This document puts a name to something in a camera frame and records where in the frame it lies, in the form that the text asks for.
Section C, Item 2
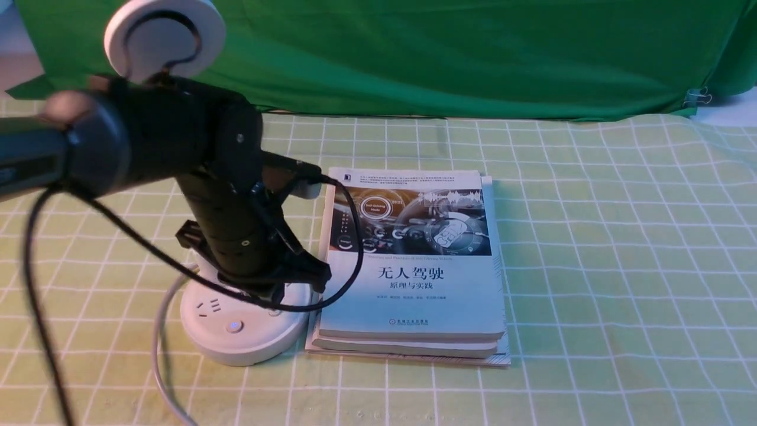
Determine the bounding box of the thin bottom book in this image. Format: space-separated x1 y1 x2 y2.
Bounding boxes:
305 177 512 367

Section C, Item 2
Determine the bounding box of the green backdrop cloth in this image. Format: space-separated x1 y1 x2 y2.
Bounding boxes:
6 0 757 122

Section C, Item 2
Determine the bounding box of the green checkered tablecloth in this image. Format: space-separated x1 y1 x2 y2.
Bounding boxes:
1 114 756 425

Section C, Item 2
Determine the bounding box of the white top book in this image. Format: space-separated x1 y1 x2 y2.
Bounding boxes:
319 167 507 341

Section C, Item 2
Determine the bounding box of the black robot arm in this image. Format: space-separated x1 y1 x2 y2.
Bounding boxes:
1 75 332 302

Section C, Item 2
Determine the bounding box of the grey lamp power cord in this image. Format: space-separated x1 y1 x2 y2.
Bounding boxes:
151 263 202 426

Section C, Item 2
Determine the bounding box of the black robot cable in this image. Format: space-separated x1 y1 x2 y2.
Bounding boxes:
21 157 365 426

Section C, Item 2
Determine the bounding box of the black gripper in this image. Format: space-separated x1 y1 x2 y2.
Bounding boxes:
175 220 332 303

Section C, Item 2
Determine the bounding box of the metal binder clip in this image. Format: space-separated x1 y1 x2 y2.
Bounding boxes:
682 87 713 108

